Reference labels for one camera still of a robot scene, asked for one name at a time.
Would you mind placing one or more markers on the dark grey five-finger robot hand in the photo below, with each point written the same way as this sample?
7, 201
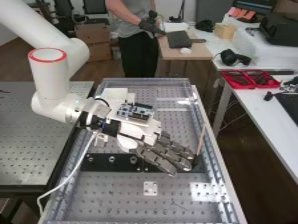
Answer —
147, 133

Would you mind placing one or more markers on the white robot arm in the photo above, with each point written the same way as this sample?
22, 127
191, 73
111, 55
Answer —
49, 76

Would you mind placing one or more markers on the black plate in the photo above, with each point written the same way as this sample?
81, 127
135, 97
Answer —
111, 163

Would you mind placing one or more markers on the thin stick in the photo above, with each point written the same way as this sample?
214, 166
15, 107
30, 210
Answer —
202, 143

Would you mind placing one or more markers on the small white box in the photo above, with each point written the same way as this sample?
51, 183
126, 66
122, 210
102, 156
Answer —
116, 93

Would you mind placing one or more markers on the clear box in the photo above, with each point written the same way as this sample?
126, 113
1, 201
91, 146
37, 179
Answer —
178, 203

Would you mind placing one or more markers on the wooden desk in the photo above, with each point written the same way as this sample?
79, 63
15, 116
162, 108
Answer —
182, 63

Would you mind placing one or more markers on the person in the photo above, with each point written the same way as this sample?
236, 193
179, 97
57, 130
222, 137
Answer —
138, 50

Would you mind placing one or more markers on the red tray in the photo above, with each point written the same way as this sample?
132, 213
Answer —
267, 79
238, 79

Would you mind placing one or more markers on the white computer mouse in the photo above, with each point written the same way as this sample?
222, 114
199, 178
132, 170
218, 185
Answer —
186, 50

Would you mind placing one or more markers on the cardboard box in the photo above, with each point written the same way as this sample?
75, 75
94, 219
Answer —
93, 32
101, 51

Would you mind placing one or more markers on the white desk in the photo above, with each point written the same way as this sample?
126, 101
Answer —
271, 56
267, 126

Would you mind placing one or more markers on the dark grey keyboard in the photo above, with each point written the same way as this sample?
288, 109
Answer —
179, 38

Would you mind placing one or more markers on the small black device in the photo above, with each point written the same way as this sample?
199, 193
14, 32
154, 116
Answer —
269, 96

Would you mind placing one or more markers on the black headset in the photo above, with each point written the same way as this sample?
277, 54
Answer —
234, 57

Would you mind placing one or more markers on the black keyboard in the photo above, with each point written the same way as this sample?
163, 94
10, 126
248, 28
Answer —
291, 106

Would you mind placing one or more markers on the small wooden box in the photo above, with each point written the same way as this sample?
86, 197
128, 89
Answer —
224, 31

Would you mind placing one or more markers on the large black case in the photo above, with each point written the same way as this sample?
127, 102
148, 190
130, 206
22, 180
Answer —
281, 30

